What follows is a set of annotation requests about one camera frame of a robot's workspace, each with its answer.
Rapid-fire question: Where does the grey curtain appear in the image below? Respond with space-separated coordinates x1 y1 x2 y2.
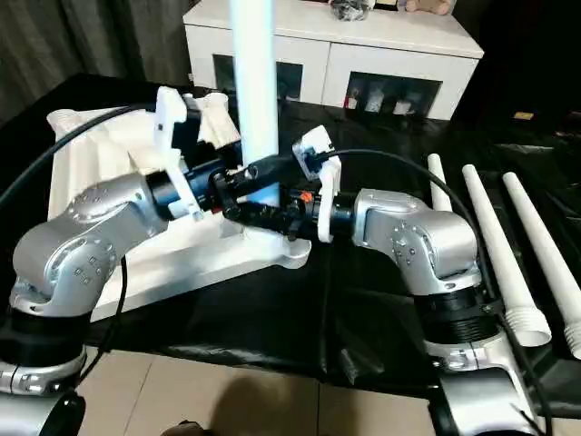
0 0 192 124

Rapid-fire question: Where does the beige plush toy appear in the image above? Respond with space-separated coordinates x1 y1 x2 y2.
403 0 451 15

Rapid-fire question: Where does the white plastic table top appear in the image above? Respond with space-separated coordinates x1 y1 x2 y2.
44 90 312 326

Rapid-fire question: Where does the white cabinet with glass doors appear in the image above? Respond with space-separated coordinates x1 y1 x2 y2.
182 4 485 122

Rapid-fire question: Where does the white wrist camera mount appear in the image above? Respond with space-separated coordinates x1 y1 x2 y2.
152 85 203 223
292 126 341 244

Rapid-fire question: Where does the white plastic table leg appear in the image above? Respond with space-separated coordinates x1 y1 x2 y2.
229 0 281 205
428 154 454 213
461 165 553 349
501 172 581 360

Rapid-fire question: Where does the dark crumpled plastic bag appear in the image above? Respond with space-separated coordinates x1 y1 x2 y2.
329 0 376 23

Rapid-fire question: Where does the black mat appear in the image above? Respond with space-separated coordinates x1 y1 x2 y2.
0 72 581 401

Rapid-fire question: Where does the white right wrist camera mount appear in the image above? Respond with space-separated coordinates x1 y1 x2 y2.
292 126 341 244

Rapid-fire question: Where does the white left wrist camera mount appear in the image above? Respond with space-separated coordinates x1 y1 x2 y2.
152 85 203 223

